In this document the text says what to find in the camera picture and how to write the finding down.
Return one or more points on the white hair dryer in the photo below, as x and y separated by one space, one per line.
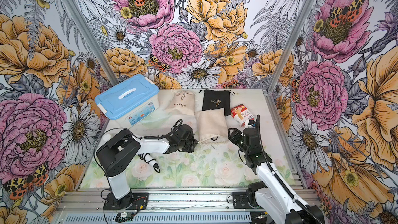
147 158

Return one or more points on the black hair dryer pouch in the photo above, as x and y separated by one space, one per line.
215 100

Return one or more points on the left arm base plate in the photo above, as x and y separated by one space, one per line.
132 201

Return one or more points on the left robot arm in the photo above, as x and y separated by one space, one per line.
119 151

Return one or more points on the blue lidded storage box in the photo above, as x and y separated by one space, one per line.
130 101

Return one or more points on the beige cloth bag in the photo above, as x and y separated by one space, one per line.
212 126
183 103

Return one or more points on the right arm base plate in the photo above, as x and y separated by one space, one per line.
241 200

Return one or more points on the small white pill bottle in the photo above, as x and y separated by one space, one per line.
106 137

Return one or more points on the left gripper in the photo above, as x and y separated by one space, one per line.
194 142

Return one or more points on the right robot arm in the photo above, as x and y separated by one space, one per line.
271 193

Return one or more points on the red white bandage box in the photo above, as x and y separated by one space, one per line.
241 114

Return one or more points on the aluminium front rail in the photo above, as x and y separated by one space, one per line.
165 206

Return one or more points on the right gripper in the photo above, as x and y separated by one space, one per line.
234 136

